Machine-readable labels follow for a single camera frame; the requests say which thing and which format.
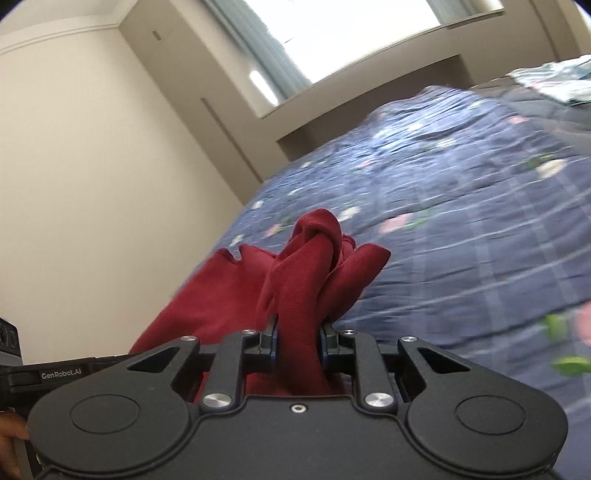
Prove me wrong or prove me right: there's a red sweater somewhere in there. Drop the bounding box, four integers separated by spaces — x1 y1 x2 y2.
130 209 391 396

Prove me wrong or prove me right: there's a person's left hand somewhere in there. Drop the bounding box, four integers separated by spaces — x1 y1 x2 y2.
0 411 29 479

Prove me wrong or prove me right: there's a blue plaid floral quilt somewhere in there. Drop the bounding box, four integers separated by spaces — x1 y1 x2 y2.
219 78 590 479

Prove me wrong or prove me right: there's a pale blue curtain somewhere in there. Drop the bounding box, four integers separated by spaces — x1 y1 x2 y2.
204 0 311 101

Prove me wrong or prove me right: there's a bright window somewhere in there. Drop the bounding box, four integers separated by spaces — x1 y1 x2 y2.
239 0 505 84

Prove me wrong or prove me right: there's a light patterned pillow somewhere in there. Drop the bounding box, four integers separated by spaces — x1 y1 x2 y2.
508 54 591 105

